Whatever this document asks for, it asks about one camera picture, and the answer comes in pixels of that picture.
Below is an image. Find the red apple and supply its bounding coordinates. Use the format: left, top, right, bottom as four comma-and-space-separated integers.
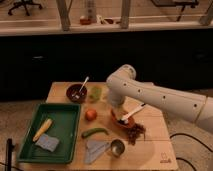
85, 109, 97, 121

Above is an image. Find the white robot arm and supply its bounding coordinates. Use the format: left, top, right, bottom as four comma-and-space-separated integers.
106, 64, 213, 134

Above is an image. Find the green plastic cup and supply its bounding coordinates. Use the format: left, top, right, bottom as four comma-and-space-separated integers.
89, 86, 102, 102

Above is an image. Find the small metal cup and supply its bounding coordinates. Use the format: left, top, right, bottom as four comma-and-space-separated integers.
110, 139, 125, 157

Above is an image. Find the orange brown bowl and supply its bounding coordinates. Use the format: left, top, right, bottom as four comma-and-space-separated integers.
111, 110, 135, 129

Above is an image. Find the dark grape bunch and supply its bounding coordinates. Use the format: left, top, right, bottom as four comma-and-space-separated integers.
126, 124, 146, 145

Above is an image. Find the green cucumber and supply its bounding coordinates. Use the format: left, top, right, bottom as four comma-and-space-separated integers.
81, 128, 109, 139

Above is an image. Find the grey folded cloth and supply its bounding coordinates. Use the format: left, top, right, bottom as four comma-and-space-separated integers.
84, 139, 110, 164

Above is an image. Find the metal spoon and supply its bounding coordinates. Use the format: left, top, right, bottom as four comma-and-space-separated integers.
74, 76, 89, 99

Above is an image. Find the dark red bowl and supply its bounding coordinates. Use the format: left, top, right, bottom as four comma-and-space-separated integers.
66, 84, 87, 104

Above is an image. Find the green plastic tray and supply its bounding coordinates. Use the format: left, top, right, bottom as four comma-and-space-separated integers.
17, 103, 81, 164

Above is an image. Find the yellow corn cob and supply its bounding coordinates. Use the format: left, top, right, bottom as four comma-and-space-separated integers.
33, 119, 52, 141

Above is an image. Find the blue sponge in tray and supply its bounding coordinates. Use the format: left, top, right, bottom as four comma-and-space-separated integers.
36, 134, 59, 152

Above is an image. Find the red object on shelf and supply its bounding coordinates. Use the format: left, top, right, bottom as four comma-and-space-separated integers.
79, 16, 92, 25

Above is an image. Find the black office chair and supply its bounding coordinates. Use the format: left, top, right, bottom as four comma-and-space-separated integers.
8, 0, 43, 16

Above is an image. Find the black floor cable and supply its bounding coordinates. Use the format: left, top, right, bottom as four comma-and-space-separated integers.
169, 132, 213, 171

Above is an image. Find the black stand post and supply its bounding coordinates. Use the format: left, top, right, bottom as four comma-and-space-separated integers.
5, 138, 15, 171

